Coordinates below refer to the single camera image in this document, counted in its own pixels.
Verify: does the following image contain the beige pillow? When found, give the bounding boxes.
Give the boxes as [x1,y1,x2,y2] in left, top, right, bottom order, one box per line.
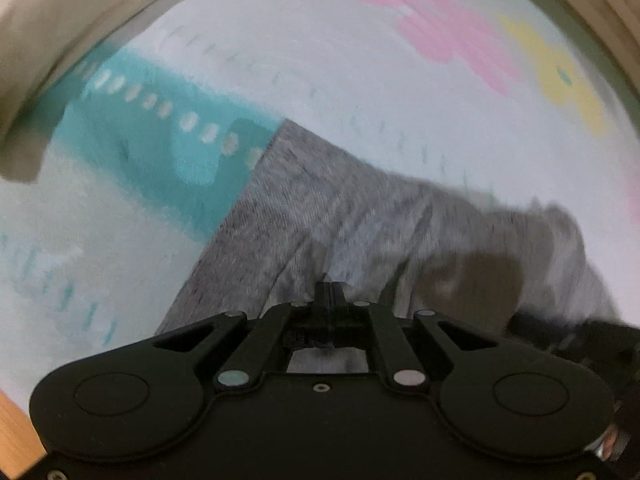
[1,0,155,182]

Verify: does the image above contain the grey knit pants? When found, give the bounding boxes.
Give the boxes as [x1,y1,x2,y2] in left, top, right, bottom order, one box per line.
[160,122,618,335]

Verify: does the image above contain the wooden bed frame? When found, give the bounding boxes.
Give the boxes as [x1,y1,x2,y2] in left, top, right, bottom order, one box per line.
[532,0,639,92]

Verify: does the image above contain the floral white bed sheet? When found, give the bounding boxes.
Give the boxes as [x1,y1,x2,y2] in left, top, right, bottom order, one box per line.
[1,0,639,406]

